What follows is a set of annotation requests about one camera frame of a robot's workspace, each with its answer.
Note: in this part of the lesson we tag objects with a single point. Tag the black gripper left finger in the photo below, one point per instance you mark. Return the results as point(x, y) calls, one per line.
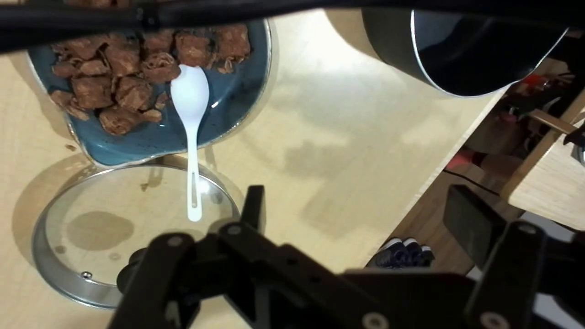
point(244, 280)

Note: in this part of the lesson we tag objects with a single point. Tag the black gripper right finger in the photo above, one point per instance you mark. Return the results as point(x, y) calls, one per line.
point(513, 275)

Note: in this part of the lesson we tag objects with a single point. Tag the white plastic spoon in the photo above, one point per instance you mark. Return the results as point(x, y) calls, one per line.
point(191, 97)

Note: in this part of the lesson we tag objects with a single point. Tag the glass pot lid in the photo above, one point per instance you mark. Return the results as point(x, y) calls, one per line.
point(122, 194)

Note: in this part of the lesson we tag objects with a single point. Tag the blue ceramic bowl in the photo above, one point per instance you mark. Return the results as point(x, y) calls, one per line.
point(239, 103)

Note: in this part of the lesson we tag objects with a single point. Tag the blue white shoe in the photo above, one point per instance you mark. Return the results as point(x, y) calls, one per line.
point(403, 253)

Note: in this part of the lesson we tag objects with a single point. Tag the brown food pieces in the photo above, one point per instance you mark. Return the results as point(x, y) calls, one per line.
point(129, 92)

